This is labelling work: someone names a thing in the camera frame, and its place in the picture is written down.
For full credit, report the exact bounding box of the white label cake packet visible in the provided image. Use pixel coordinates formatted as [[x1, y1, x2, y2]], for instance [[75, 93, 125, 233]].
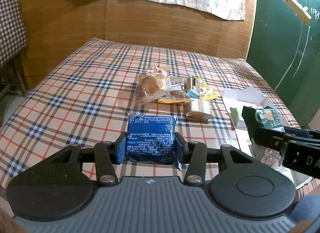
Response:
[[167, 76, 192, 99]]

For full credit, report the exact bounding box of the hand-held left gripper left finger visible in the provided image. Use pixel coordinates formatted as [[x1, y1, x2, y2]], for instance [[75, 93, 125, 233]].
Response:
[[47, 132, 128, 186]]

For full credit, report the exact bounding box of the orange and white packet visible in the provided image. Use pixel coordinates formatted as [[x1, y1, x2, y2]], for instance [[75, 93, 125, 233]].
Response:
[[185, 99, 213, 121]]

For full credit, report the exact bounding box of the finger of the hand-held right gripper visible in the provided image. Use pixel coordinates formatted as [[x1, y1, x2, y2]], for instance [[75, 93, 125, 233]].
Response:
[[242, 106, 286, 154], [282, 126, 317, 140]]

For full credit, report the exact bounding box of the small brown box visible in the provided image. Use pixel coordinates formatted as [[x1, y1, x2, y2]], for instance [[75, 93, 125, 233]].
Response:
[[184, 74, 198, 91]]

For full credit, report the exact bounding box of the person's blue jeans leg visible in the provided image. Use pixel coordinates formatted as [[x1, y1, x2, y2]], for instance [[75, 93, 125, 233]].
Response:
[[290, 195, 320, 223]]

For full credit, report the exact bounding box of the light green packet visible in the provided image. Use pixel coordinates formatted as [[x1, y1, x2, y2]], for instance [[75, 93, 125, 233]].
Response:
[[229, 107, 244, 127]]

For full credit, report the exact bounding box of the white cardboard box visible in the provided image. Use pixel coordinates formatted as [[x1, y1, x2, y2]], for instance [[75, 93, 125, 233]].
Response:
[[222, 86, 313, 188]]

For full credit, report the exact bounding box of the green chalkboard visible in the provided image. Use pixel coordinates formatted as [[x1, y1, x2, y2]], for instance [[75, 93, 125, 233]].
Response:
[[246, 0, 320, 133]]

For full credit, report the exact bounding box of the plaid tablecloth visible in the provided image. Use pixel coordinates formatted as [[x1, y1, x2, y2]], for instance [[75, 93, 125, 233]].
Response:
[[0, 37, 313, 191]]

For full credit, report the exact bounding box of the checkered padded chair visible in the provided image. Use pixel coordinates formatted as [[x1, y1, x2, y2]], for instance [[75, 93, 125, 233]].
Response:
[[0, 0, 29, 98]]

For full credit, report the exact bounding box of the blue foil packet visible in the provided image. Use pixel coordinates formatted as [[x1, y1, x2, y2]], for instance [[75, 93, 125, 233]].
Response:
[[124, 113, 182, 171]]

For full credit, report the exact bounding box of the green and white packet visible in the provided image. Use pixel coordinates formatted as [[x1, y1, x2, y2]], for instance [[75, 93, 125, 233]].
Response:
[[252, 106, 285, 132]]

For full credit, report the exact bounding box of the yellow snack packet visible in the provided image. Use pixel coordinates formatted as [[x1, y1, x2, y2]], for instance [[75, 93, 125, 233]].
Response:
[[196, 78, 218, 101]]

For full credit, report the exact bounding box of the wooden stick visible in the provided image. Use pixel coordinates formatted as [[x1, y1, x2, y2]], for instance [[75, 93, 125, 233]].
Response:
[[284, 0, 312, 24]]

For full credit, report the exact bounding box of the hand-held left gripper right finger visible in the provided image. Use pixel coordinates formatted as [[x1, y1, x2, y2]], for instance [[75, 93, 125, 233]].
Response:
[[175, 132, 254, 186]]

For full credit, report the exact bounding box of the clear bag of buns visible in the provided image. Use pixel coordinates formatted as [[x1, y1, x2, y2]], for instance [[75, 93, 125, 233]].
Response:
[[136, 65, 173, 104]]

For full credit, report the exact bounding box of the long yellow packet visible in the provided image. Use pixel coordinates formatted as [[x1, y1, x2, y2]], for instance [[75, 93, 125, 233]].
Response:
[[157, 98, 194, 105]]

